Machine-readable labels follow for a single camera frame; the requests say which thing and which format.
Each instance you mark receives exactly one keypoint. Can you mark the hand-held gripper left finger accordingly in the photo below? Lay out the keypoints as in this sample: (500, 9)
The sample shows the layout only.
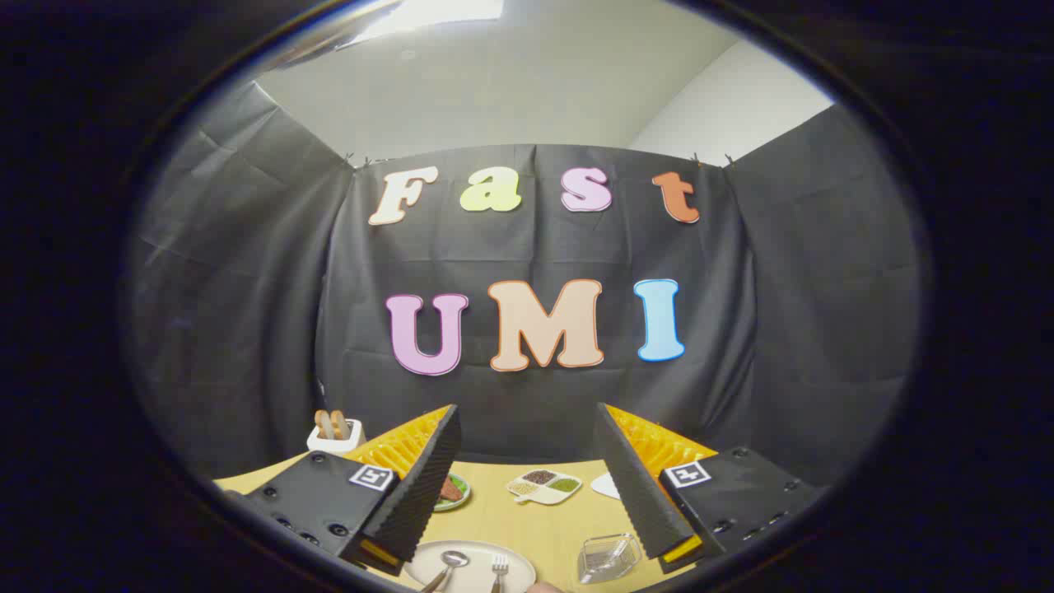
(412, 494)

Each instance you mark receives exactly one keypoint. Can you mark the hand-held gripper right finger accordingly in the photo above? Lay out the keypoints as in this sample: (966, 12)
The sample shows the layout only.
(638, 494)

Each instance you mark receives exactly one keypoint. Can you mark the silver spoon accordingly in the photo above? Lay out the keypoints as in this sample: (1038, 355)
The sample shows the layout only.
(454, 559)

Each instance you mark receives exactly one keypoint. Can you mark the white square coaster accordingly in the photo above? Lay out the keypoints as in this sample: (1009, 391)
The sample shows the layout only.
(608, 486)

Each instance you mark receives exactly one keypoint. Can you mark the brown steak piece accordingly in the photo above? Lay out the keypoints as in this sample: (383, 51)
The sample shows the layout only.
(449, 490)

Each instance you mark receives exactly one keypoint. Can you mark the pale green food plate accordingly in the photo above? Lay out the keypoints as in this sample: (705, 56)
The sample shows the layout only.
(459, 499)

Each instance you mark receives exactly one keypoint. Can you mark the white toaster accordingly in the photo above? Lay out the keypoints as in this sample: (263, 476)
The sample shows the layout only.
(346, 442)

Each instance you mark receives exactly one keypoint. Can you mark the round white plate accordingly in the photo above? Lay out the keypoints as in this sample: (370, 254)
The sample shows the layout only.
(479, 553)

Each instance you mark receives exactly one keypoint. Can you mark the white divided grain dish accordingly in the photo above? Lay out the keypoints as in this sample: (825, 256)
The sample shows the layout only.
(543, 494)

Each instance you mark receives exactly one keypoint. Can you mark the toasted bread slice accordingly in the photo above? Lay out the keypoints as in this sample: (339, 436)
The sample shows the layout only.
(323, 424)
(340, 424)

